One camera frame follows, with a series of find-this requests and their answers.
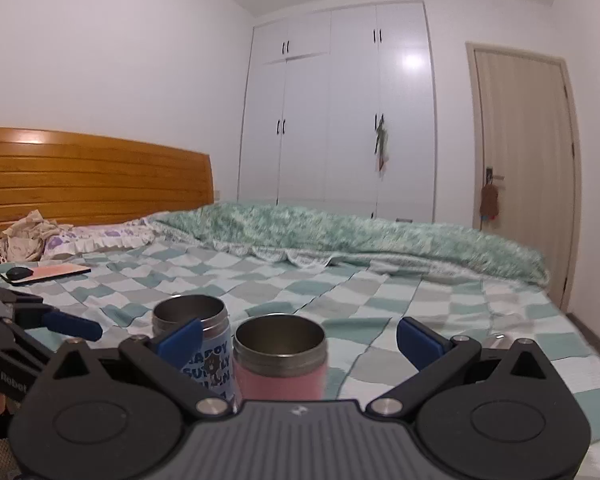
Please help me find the orange wooden headboard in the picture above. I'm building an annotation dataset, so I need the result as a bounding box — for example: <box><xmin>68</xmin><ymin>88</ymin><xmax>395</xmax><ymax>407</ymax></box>
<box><xmin>0</xmin><ymin>127</ymin><xmax>214</xmax><ymax>234</ymax></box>

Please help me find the purple floral pillow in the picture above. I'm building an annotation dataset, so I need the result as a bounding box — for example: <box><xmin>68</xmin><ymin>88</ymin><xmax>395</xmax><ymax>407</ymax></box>
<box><xmin>41</xmin><ymin>222</ymin><xmax>155</xmax><ymax>260</ymax></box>

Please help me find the pink smartphone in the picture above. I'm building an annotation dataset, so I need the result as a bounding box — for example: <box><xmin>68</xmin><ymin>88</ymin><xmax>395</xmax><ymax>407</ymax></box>
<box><xmin>1</xmin><ymin>263</ymin><xmax>92</xmax><ymax>286</ymax></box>

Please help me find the plain stainless steel cup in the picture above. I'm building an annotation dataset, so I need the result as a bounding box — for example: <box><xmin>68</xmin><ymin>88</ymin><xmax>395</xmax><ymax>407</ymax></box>
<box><xmin>482</xmin><ymin>333</ymin><xmax>514</xmax><ymax>350</ymax></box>

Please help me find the blue cartoon steel cup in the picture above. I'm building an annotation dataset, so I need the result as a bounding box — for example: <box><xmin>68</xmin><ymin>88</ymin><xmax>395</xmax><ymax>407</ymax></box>
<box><xmin>152</xmin><ymin>295</ymin><xmax>235</xmax><ymax>404</ymax></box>

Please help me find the white built-in wardrobe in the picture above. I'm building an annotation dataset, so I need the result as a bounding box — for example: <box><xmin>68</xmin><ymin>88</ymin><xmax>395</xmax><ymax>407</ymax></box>
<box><xmin>237</xmin><ymin>1</ymin><xmax>437</xmax><ymax>222</ymax></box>

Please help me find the pink steel cup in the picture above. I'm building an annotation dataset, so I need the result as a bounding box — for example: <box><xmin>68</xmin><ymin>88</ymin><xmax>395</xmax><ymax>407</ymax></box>
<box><xmin>233</xmin><ymin>314</ymin><xmax>328</xmax><ymax>401</ymax></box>

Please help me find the black computer mouse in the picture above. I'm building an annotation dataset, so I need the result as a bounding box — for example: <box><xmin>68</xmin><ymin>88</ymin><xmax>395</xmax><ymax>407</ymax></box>
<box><xmin>5</xmin><ymin>266</ymin><xmax>34</xmax><ymax>282</ymax></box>

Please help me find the crumpled beige cloth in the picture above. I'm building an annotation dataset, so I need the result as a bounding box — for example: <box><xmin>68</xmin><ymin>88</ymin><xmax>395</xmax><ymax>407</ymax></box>
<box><xmin>0</xmin><ymin>210</ymin><xmax>72</xmax><ymax>264</ymax></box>

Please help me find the checkered green grey bedsheet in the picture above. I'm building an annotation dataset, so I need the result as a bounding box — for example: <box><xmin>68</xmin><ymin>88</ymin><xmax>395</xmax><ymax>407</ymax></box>
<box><xmin>30</xmin><ymin>242</ymin><xmax>600</xmax><ymax>441</ymax></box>

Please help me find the black door handle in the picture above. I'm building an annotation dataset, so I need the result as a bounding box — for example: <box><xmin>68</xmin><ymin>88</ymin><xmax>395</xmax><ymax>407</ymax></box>
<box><xmin>486</xmin><ymin>167</ymin><xmax>505</xmax><ymax>185</ymax></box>

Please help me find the beige wooden door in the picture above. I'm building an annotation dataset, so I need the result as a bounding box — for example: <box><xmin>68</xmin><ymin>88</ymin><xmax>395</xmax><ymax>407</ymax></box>
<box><xmin>466</xmin><ymin>42</ymin><xmax>581</xmax><ymax>310</ymax></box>

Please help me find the green hanging ornament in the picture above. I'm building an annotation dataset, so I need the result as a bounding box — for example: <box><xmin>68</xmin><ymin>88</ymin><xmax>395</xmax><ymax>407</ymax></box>
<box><xmin>374</xmin><ymin>115</ymin><xmax>389</xmax><ymax>174</ymax></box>

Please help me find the green floral quilt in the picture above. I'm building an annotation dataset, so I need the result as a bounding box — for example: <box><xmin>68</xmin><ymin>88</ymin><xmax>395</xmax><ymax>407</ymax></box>
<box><xmin>147</xmin><ymin>203</ymin><xmax>550</xmax><ymax>287</ymax></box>

